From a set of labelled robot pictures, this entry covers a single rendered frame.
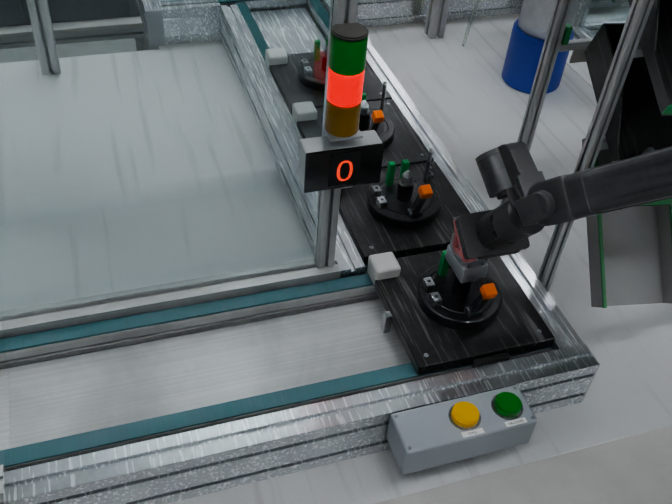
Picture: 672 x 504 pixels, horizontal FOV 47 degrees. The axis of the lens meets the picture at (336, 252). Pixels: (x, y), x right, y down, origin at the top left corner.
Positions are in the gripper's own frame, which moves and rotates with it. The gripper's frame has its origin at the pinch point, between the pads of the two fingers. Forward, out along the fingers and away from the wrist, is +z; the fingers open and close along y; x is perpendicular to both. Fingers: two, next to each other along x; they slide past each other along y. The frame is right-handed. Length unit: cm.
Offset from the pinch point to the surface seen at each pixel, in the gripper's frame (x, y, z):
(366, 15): -83, -26, 85
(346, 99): -21.1, 19.2, -13.4
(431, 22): -76, -42, 78
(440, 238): -4.7, -3.4, 18.5
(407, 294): 4.8, 7.8, 11.6
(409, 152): -26.1, -7.9, 34.2
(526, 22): -60, -54, 51
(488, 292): 8.1, 0.3, -3.1
